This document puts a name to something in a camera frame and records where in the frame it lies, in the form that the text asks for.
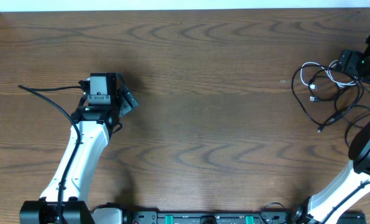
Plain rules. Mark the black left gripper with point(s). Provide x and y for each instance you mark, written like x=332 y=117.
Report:
x=127 y=105

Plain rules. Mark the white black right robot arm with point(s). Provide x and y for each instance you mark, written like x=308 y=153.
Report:
x=353 y=182

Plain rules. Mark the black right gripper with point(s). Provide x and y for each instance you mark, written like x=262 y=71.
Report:
x=350 y=67

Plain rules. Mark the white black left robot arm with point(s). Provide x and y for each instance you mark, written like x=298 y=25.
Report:
x=94 y=121

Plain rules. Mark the black mounting rail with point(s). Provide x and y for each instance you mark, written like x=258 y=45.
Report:
x=150 y=217

